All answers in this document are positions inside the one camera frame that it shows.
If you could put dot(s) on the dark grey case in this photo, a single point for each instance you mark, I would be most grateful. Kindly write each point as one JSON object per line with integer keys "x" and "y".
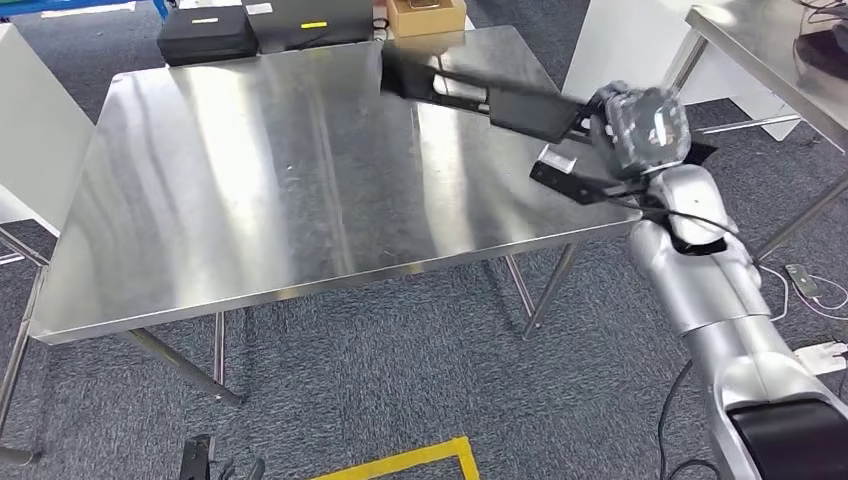
{"x": 311, "y": 26}

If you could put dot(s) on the blue metal frame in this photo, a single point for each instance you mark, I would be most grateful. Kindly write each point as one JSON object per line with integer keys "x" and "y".
{"x": 66, "y": 5}

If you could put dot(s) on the black plastic plate part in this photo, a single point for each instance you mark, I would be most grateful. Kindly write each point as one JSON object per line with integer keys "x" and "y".
{"x": 530, "y": 112}

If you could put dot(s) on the black case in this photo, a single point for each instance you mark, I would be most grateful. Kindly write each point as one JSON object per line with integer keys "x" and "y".
{"x": 205, "y": 36}

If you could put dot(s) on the black pouch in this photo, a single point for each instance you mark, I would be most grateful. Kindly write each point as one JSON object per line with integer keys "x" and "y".
{"x": 825, "y": 53}

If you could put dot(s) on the white power strip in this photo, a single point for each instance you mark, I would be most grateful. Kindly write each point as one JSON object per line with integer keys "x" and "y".
{"x": 821, "y": 358}

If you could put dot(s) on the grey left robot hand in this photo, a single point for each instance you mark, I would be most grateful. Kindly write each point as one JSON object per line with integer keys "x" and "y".
{"x": 242, "y": 470}

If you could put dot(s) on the dark left wrist camera mount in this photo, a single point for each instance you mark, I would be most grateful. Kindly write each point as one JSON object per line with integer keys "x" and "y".
{"x": 195, "y": 460}

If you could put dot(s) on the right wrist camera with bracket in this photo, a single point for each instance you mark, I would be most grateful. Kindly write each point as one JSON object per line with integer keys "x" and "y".
{"x": 570, "y": 182}

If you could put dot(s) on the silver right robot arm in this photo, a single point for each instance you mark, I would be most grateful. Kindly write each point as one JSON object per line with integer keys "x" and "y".
{"x": 702, "y": 285}

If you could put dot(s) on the white partition panel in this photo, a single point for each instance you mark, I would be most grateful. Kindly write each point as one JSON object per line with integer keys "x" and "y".
{"x": 33, "y": 132}
{"x": 616, "y": 40}

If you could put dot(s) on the cardboard box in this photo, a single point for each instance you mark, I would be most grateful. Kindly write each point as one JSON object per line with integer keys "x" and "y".
{"x": 424, "y": 20}

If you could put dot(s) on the stainless steel workbench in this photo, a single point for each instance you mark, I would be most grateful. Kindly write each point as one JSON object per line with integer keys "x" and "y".
{"x": 265, "y": 185}
{"x": 762, "y": 40}
{"x": 23, "y": 358}

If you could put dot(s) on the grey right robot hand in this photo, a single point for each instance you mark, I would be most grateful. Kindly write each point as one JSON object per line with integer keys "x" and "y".
{"x": 642, "y": 132}

